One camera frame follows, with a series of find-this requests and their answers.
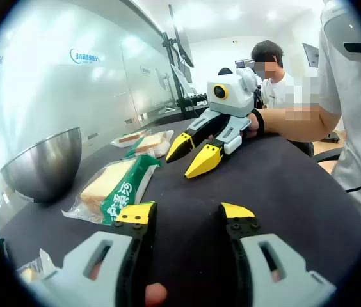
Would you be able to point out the packaged bread slice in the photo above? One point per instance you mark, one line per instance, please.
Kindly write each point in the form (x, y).
(150, 142)
(28, 275)
(110, 182)
(129, 137)

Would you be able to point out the black monitor stand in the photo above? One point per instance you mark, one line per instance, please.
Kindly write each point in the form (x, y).
(176, 88)

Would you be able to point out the black computer monitor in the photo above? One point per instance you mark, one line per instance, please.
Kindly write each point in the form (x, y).
(182, 41)

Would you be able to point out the black desk device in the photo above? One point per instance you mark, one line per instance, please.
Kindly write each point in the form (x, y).
(198, 100)

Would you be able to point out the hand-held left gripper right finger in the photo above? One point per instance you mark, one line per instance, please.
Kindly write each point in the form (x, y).
(292, 281)

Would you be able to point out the black cloth covered table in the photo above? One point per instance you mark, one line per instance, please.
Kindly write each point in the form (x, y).
(270, 192)

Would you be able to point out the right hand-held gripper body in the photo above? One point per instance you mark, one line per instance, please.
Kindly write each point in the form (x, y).
(235, 99)

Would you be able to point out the wall mounted dark screen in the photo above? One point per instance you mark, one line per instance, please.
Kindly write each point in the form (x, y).
(311, 54)

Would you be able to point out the stainless steel bowl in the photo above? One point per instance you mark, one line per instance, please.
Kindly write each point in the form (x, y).
(49, 166)

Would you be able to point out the person's white shirt torso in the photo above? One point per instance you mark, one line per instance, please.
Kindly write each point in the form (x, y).
(356, 128)

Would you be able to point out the person's left hand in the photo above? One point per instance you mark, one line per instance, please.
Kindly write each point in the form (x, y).
(155, 295)

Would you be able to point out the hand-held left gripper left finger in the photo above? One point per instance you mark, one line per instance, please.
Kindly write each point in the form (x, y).
(81, 281)

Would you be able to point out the person's right hand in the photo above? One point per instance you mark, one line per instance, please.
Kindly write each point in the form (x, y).
(254, 128)

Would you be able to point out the grey chest-worn device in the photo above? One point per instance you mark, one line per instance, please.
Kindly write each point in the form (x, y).
(343, 28)

